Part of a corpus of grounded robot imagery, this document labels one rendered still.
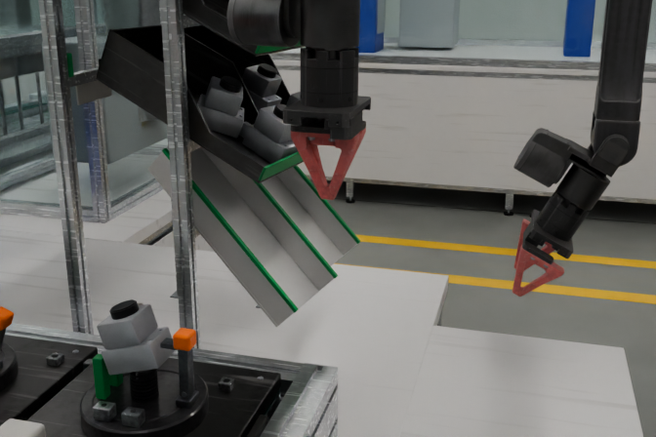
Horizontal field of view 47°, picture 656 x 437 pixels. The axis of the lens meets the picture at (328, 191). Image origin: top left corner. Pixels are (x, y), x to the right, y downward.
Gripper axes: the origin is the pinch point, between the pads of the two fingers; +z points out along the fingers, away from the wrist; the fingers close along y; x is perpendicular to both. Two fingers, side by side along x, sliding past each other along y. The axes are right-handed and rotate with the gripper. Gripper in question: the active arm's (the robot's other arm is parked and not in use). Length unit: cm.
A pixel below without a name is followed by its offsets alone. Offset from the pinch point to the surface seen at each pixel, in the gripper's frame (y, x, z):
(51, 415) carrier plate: 8.5, -29.5, 26.4
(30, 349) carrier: -3.9, -41.2, 26.5
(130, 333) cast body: 7.2, -19.6, 15.4
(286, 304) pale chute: -14.9, -9.5, 20.7
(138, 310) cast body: 4.8, -19.9, 14.0
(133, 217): -86, -73, 38
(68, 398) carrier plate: 5.0, -29.5, 26.4
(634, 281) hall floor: -293, 74, 122
